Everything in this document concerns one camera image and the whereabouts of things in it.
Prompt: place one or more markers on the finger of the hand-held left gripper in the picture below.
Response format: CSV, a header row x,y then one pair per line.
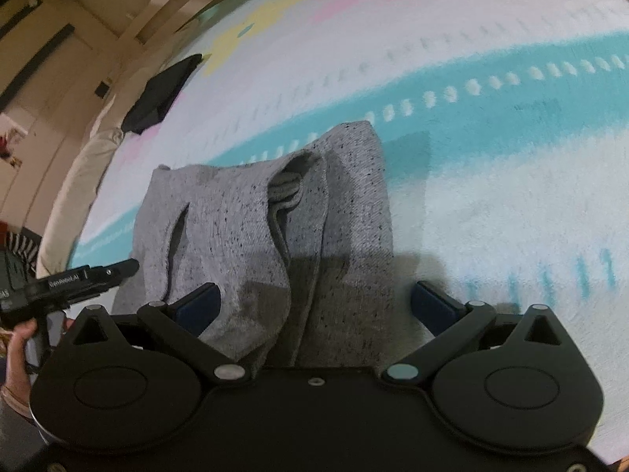
x,y
115,271

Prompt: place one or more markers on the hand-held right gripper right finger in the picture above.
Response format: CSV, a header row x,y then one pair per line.
x,y
435,307

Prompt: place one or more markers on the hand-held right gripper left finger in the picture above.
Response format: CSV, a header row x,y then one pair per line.
x,y
199,307

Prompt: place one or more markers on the grey pants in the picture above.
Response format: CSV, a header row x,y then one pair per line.
x,y
236,226

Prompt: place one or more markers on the person's left hand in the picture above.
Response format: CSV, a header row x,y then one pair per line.
x,y
14,359

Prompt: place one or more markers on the striped cloth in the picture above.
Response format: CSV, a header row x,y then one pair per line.
x,y
22,246

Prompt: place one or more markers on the beige pillow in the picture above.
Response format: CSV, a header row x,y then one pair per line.
x,y
73,191

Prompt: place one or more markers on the floral bed sheet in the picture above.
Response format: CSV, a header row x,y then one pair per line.
x,y
491,182

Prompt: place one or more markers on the black folded garment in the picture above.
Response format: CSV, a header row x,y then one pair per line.
x,y
159,91

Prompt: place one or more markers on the wall socket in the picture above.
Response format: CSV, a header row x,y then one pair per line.
x,y
101,89

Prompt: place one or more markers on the black wall strip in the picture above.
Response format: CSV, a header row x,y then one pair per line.
x,y
37,66

